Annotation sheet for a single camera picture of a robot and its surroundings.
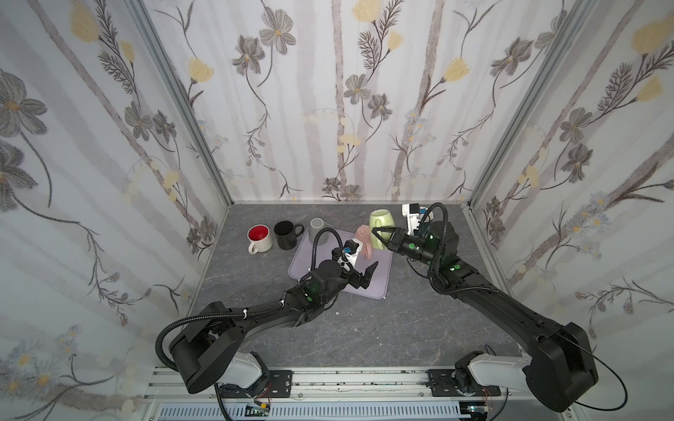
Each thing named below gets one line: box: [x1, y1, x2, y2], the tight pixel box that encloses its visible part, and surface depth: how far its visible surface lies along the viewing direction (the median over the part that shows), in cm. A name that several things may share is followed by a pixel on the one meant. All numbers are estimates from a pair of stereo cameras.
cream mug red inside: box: [246, 224, 273, 256], surface depth 103 cm
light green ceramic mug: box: [369, 208, 396, 250], surface depth 76 cm
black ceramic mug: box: [273, 220, 305, 250], surface depth 102 cm
